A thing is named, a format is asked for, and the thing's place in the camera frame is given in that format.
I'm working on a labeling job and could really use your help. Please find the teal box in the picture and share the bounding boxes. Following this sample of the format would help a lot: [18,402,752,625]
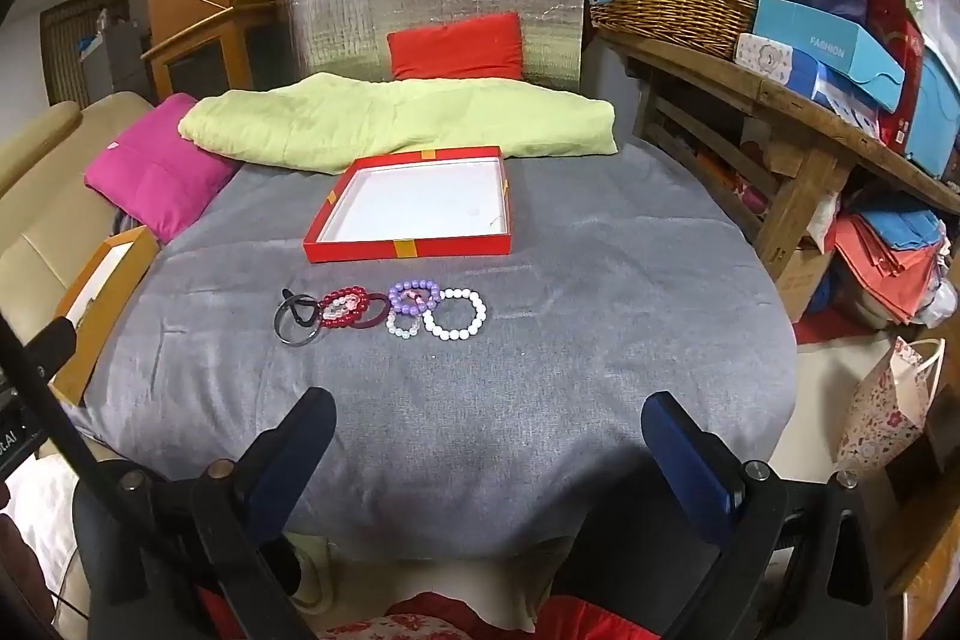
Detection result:
[903,46,960,178]

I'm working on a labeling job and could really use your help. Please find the large white beaded bracelet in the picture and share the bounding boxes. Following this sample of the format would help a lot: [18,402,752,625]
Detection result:
[421,287,489,342]

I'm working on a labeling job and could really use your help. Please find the floral paper bag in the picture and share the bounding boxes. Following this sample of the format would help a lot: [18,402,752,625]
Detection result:
[833,335,948,477]

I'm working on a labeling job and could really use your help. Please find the red cushion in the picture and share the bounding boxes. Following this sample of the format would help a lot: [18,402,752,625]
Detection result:
[386,10,527,84]

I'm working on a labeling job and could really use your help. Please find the light green folded blanket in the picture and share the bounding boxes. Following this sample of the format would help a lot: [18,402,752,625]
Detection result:
[178,72,620,176]

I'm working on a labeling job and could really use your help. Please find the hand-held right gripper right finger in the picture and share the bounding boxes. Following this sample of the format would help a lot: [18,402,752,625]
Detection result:
[641,391,890,640]

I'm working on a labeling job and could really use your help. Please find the orange box lid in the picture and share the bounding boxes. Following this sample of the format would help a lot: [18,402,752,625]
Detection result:
[51,225,163,406]

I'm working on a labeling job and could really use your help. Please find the white patterned box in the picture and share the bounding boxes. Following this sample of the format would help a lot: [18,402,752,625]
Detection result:
[733,32,883,140]

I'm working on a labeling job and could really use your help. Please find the pink and white beaded bracelet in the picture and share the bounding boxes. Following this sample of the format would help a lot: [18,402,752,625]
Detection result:
[385,289,425,342]

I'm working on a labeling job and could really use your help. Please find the stack of coral cloths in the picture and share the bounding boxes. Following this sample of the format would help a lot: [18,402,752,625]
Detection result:
[832,211,955,327]

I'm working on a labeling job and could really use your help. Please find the beige sofa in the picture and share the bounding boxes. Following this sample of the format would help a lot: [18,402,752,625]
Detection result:
[0,91,163,345]

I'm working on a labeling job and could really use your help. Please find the red paper bag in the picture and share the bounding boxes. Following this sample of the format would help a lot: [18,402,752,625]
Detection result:
[865,0,929,155]

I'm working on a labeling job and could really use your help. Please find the dark red hair tie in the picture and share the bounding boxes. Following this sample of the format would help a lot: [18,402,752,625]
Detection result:
[352,293,393,333]

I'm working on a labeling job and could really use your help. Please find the light blue cardboard box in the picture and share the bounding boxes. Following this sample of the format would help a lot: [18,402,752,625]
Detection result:
[751,0,908,113]

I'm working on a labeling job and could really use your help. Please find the red floral cloth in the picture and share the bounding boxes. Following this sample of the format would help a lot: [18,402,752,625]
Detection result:
[315,591,662,640]

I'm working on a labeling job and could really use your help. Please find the purple beaded bracelet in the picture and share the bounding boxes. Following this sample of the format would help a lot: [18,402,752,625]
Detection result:
[388,279,440,317]

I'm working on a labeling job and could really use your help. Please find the red beaded bracelet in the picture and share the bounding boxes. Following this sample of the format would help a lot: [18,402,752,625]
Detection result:
[313,285,374,334]

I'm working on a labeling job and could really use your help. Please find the silver metal bangle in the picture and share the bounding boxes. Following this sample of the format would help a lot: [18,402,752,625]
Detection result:
[273,301,321,349]

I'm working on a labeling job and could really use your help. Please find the red shallow cardboard box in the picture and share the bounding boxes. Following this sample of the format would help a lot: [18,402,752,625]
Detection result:
[302,146,514,265]

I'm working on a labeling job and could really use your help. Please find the black hair tie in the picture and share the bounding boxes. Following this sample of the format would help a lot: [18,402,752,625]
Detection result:
[280,288,320,330]

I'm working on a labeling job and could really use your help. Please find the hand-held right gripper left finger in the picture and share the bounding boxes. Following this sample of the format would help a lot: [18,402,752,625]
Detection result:
[73,386,338,640]

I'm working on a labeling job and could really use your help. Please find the wicker basket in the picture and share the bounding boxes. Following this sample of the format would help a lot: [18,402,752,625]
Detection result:
[588,0,759,62]

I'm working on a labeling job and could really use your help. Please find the magenta cushion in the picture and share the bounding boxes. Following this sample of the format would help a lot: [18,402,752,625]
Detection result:
[84,92,245,244]

